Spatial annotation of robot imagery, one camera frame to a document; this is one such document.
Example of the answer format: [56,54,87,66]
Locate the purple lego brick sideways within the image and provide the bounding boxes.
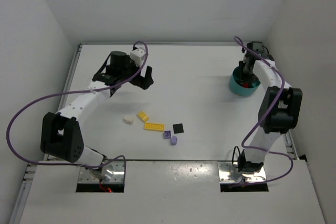
[171,136,177,146]

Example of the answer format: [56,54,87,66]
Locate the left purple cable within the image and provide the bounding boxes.
[6,40,149,169]

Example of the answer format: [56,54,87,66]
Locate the black square lego plate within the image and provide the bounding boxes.
[173,123,184,134]

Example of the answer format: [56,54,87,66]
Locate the yellow lego slope brick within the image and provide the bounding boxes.
[137,111,149,123]

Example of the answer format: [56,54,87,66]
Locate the purple lego brick stud up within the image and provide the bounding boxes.
[163,131,172,139]

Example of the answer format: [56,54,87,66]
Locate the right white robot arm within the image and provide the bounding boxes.
[232,37,303,174]

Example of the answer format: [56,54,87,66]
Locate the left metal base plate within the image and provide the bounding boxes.
[78,161,125,185]

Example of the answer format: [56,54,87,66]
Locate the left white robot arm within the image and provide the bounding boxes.
[40,47,154,169]

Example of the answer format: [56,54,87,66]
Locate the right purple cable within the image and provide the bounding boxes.
[234,36,293,186]

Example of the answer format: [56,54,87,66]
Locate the purple cable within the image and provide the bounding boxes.
[234,36,293,186]
[6,40,149,169]

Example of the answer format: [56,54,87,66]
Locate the white lego piece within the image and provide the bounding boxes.
[123,116,134,124]

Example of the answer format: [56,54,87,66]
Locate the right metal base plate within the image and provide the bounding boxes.
[217,162,267,184]

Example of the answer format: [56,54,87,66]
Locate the teal round divided container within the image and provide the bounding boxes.
[229,67,260,97]

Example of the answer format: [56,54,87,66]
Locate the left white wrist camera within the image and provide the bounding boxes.
[130,48,145,67]

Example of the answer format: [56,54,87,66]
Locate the yellow long lego plate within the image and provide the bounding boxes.
[144,123,165,132]

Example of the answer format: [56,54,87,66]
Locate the metal base plate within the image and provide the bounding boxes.
[217,162,267,184]
[78,161,125,185]

